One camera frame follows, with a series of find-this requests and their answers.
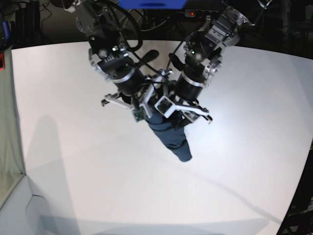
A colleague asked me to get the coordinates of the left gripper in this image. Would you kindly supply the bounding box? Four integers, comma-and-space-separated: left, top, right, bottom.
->
161, 73, 212, 125

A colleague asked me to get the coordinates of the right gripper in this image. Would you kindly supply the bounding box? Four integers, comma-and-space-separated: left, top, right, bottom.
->
101, 68, 163, 118

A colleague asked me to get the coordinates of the dark blue t-shirt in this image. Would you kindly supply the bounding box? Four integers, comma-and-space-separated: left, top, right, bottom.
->
145, 108, 192, 162

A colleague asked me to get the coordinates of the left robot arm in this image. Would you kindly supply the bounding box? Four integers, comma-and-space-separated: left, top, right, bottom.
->
155, 6, 246, 129

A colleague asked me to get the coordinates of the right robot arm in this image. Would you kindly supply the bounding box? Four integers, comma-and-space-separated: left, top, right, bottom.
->
64, 0, 162, 121

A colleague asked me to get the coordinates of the black power strip red light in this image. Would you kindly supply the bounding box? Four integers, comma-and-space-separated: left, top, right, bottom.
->
184, 9, 215, 19

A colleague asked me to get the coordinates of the blue overhead box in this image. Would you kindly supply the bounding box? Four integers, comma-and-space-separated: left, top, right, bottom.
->
119, 0, 187, 9

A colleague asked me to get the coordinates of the red box at left edge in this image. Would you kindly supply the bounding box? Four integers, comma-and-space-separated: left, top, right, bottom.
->
0, 52, 5, 71

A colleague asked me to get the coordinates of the blue cylinder at left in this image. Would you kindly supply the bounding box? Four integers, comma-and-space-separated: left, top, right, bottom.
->
2, 21, 11, 41

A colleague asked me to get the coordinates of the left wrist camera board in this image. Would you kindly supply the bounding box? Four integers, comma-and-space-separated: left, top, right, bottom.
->
154, 96, 176, 118

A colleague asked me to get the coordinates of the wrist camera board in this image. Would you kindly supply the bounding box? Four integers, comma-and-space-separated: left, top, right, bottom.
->
132, 107, 147, 122
154, 96, 176, 118

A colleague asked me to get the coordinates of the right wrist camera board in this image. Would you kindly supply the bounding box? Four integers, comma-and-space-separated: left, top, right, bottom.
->
132, 107, 147, 122

